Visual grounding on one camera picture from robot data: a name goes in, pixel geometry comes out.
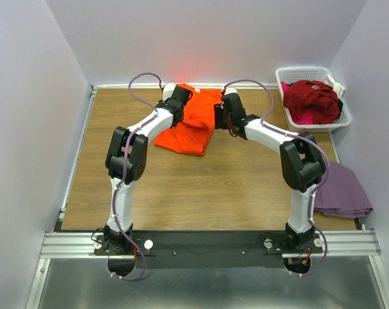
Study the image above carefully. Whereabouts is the orange t shirt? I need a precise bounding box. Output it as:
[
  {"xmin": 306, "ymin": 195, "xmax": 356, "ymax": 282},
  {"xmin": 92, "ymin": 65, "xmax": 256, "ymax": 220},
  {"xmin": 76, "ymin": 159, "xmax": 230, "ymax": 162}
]
[{"xmin": 154, "ymin": 83, "xmax": 221, "ymax": 156}]

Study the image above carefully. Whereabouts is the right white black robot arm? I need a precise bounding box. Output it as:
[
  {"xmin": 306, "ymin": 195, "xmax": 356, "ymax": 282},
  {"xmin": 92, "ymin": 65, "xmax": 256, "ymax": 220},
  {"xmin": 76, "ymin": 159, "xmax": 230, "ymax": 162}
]
[{"xmin": 214, "ymin": 92, "xmax": 327, "ymax": 254}]

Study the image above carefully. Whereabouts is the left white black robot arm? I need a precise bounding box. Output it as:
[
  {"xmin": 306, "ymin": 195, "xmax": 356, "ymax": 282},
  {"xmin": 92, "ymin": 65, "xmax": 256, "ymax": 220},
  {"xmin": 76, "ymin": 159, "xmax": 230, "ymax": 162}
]
[{"xmin": 104, "ymin": 85, "xmax": 193, "ymax": 254}]

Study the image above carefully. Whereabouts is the pink garment in basket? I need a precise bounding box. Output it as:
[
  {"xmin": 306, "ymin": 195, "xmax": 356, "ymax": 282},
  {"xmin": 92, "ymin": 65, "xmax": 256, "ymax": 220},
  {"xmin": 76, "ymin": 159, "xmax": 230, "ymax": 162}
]
[{"xmin": 280, "ymin": 81, "xmax": 313, "ymax": 125}]

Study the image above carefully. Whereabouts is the dark red shirt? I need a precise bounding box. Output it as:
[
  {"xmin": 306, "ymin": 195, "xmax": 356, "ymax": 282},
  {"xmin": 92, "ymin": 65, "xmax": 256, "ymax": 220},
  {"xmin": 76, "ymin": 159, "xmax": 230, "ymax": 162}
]
[{"xmin": 283, "ymin": 80, "xmax": 343, "ymax": 125}]

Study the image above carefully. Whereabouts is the white garment in basket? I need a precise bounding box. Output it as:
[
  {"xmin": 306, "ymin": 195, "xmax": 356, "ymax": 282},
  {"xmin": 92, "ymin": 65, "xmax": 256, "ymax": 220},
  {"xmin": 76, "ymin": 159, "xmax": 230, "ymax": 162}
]
[{"xmin": 324, "ymin": 74, "xmax": 345, "ymax": 99}]

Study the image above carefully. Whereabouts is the folded purple t shirt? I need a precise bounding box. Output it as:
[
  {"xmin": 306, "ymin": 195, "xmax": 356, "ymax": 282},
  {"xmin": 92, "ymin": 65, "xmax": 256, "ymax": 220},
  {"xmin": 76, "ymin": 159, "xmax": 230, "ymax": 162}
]
[{"xmin": 314, "ymin": 162, "xmax": 373, "ymax": 219}]

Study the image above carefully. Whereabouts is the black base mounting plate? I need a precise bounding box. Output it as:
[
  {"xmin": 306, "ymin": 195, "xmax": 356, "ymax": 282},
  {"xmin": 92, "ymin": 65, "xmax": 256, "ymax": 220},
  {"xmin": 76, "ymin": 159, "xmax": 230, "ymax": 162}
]
[{"xmin": 94, "ymin": 230, "xmax": 323, "ymax": 269}]

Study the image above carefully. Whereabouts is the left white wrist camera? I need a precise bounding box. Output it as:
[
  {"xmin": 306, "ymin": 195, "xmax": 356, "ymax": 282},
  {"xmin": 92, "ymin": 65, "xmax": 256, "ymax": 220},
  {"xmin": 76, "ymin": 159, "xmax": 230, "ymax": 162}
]
[{"xmin": 161, "ymin": 83, "xmax": 176, "ymax": 101}]

